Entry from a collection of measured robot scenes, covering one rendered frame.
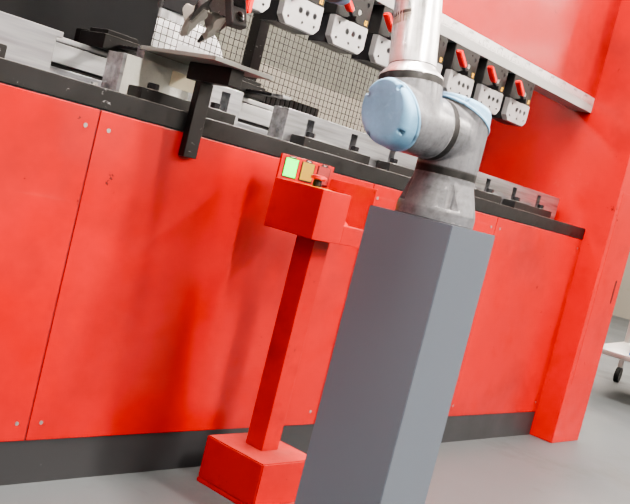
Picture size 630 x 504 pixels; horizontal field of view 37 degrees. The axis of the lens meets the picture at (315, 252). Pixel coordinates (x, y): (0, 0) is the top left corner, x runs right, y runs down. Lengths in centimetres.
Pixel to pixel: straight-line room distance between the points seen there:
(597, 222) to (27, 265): 253
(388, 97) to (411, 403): 54
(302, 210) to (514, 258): 144
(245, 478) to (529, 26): 197
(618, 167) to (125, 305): 233
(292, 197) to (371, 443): 72
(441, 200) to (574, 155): 233
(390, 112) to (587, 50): 235
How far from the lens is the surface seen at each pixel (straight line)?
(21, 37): 205
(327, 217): 218
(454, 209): 171
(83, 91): 200
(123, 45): 242
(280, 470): 229
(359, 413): 174
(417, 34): 167
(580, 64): 387
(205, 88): 217
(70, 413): 218
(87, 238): 206
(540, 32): 357
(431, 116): 164
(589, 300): 390
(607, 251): 392
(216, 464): 235
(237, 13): 212
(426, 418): 177
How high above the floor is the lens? 79
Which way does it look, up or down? 4 degrees down
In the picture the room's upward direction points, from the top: 14 degrees clockwise
